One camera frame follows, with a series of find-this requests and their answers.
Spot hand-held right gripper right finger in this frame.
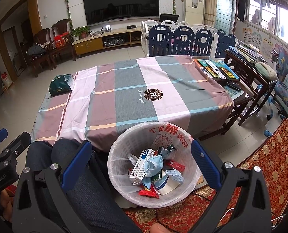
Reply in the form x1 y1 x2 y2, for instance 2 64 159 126
190 138 273 233

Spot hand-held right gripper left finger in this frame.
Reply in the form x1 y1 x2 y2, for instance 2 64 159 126
11 140 93 233

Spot red cigarette box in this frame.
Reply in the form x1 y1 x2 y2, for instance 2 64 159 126
168 160 185 173

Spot dark wrapper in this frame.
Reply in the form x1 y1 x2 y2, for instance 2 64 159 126
158 144 177 157

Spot white bin with plastic liner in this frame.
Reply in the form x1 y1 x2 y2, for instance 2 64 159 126
107 121 204 209

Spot white blue ointment box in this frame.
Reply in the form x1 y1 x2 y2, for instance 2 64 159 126
129 149 155 180

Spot red wrapper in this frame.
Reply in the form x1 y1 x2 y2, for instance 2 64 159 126
138 183 160 198

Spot person's left hand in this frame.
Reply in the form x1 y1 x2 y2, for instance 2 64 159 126
0 189 14 221

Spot person's right hand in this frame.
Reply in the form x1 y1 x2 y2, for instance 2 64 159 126
150 223 170 233

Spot person's legs in jeans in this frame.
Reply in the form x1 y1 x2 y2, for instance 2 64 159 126
52 139 142 233

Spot white red sack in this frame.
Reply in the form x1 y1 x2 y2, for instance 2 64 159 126
1 71 13 89

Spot dark green box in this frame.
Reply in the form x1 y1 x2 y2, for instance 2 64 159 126
49 75 74 96

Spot plaid tablecloth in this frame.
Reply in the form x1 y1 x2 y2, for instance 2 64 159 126
30 55 234 148

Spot white remote control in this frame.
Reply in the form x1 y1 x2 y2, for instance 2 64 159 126
206 61 227 79

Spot spread of picture books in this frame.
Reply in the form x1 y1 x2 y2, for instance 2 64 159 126
196 59 240 82

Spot dark bag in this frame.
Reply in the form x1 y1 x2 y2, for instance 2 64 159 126
26 42 46 56

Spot dark wooden side table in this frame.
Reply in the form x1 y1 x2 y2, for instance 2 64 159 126
224 49 279 127

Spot blue child chair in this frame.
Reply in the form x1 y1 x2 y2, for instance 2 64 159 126
265 46 288 120

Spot dark wooden chair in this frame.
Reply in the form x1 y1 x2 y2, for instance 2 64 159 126
51 18 76 65
27 28 52 71

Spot red gift box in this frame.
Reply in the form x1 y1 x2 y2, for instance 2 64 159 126
54 31 70 48

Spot grey green cushion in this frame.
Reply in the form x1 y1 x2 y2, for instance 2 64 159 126
254 61 278 80

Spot stack of books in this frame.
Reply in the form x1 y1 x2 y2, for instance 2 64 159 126
228 43 268 63

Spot wooden television cabinet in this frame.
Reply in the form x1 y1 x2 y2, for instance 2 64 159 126
72 27 142 56

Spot white navy playpen fence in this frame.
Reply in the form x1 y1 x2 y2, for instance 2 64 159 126
140 20 237 57

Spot potted green plant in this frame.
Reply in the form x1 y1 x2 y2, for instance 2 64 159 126
72 26 91 40

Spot black stereo unit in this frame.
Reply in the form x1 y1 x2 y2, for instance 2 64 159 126
103 36 124 47

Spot black monitor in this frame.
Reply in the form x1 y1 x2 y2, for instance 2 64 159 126
159 13 179 23

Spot white standing air conditioner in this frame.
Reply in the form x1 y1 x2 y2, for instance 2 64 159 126
185 0 205 25

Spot beige curtain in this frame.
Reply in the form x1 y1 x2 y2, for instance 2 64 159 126
204 0 218 25

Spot window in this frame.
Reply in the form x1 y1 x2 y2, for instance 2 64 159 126
246 0 288 46

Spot hanging dark garment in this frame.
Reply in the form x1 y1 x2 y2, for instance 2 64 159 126
237 0 248 22

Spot black television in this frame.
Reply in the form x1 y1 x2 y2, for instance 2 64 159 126
82 0 160 26

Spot wall chart poster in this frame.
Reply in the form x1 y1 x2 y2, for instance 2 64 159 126
242 28 252 44
262 38 273 59
252 31 263 50

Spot red wall poster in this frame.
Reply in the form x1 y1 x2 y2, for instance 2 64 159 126
272 43 280 62

